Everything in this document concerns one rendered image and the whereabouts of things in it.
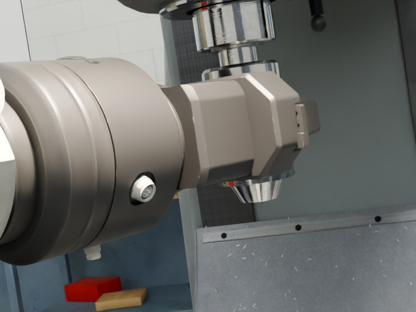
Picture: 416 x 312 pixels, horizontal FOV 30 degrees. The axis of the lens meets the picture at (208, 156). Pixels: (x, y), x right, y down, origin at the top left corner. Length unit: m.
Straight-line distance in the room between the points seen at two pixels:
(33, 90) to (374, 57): 0.56
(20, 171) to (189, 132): 0.10
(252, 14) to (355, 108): 0.40
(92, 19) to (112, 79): 4.75
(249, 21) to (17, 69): 0.16
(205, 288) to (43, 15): 4.47
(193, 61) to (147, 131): 0.52
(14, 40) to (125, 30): 0.78
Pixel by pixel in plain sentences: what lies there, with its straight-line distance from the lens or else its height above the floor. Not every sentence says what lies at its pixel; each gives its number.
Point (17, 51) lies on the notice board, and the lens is 5.32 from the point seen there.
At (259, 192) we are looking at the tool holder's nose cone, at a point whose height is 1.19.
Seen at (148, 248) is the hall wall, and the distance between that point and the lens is 5.04.
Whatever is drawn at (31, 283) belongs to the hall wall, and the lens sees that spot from 5.44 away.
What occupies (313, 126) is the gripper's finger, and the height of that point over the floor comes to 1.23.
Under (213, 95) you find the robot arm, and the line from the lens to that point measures 0.38.
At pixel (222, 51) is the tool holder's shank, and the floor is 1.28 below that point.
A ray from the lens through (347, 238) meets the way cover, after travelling 0.83.
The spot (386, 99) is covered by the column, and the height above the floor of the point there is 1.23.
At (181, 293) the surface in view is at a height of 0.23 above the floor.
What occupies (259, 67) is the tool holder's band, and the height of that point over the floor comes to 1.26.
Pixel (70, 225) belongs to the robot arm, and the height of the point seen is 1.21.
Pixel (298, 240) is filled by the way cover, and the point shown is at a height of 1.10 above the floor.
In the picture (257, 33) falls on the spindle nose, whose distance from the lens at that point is 0.45.
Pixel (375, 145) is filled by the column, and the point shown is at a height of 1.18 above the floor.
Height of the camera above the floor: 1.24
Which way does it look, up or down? 3 degrees down
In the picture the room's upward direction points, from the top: 9 degrees counter-clockwise
